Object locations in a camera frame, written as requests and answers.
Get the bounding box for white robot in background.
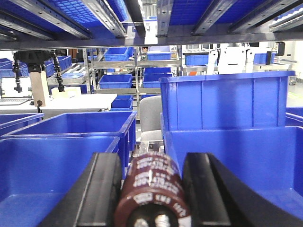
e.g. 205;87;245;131
206;45;255;75

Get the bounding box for dark metal shelf above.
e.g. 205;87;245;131
0;0;303;50

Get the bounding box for blue bin behind left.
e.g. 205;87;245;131
2;111;137;167

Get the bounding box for white work table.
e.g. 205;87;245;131
0;93;117;118

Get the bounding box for blue bin front right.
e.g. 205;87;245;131
165;126;303;218

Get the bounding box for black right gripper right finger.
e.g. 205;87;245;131
182;153;303;227

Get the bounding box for tall blue bin right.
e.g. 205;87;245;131
160;70;294;131

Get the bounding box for brown cylindrical capacitor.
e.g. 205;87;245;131
114;152;192;227

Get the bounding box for blue bin front left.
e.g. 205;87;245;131
0;136;119;227

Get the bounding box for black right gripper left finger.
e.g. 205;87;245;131
39;152;122;227

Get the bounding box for wooden block camera stand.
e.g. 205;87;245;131
29;71;50;107

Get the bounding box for grey chair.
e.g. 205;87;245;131
139;96;163;141

